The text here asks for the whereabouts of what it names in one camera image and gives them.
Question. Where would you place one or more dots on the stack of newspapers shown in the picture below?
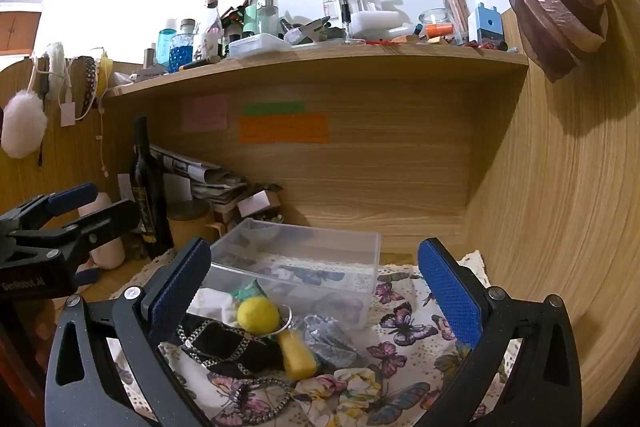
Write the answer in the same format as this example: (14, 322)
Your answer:
(210, 179)

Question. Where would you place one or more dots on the wooden cabinet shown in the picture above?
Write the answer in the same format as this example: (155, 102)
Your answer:
(17, 29)

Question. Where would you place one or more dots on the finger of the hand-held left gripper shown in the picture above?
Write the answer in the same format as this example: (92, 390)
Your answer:
(105, 219)
(75, 198)

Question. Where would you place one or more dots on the pink sticky note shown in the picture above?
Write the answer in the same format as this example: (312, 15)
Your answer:
(205, 113)

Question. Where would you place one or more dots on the blue bead jar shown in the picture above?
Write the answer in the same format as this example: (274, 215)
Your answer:
(181, 52)

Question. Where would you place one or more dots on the green pump bottle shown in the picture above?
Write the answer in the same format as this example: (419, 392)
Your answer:
(251, 14)

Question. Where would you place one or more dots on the wooden shelf board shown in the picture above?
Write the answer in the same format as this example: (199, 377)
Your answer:
(350, 67)

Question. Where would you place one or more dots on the tall clear tube jar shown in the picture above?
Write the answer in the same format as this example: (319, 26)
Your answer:
(455, 7)

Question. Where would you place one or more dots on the blue pencil sharpener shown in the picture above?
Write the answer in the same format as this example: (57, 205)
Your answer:
(487, 24)

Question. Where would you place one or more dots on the white cloth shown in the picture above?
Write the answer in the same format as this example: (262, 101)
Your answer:
(215, 302)

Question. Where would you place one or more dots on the short glass jar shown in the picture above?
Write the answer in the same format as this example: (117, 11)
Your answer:
(435, 17)

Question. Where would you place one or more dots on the clear plastic container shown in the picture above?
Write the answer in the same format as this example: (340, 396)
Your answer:
(320, 252)

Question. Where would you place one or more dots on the white fluffy headband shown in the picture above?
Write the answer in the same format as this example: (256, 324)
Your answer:
(58, 67)

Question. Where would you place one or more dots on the blue liquid bottle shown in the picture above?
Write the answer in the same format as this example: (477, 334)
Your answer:
(166, 44)

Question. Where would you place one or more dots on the white flat tray box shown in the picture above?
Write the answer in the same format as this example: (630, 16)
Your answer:
(260, 45)

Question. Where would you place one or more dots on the frosted white bottle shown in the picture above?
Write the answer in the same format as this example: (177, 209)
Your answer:
(268, 14)

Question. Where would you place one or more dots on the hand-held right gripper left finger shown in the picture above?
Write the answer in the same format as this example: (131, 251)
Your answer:
(175, 287)

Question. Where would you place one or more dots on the butterfly printed cloth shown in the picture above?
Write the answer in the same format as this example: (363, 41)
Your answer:
(400, 332)

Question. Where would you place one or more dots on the clear glass bottle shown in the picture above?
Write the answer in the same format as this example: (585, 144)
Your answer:
(212, 27)

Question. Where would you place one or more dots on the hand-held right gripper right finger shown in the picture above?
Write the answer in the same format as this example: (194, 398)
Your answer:
(450, 292)

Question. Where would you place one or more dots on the yellow plush ball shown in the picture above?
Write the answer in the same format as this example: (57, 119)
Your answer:
(257, 316)

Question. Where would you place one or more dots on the white paper tag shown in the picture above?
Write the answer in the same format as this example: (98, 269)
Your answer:
(67, 113)

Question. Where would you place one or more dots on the pale pink bottle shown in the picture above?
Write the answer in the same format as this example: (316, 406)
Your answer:
(111, 252)

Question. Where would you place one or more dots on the tan round jar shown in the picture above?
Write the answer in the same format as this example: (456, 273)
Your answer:
(187, 227)

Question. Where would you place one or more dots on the black headband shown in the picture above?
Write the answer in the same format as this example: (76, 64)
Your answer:
(90, 82)

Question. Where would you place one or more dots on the orange sticky note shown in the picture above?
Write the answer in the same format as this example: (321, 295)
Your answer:
(282, 129)

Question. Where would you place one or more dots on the dark wine bottle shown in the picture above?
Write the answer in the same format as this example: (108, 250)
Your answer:
(147, 187)

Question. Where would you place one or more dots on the silver foil wrapper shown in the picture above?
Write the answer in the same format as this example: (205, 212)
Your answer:
(325, 342)

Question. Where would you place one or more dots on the small white box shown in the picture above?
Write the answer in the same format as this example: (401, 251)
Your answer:
(257, 203)

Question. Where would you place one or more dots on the floral scrunchie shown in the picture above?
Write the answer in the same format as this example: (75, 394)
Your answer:
(350, 387)

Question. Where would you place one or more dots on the white fluffy pom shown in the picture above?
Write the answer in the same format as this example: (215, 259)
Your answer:
(22, 124)

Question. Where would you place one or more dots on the green sticky note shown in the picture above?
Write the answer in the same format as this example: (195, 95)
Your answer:
(275, 108)

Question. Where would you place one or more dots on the yellow sponge block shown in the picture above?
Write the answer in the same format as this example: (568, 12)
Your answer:
(297, 354)

